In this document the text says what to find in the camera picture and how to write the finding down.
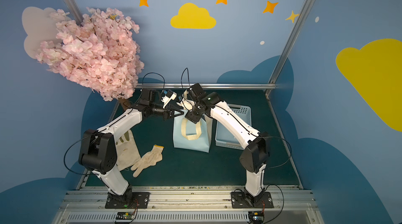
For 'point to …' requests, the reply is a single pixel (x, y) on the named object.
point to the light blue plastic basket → (226, 137)
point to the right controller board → (257, 217)
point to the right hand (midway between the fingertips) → (195, 109)
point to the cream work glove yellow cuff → (149, 159)
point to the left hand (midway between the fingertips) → (183, 111)
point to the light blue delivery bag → (188, 135)
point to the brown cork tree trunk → (125, 103)
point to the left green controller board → (125, 215)
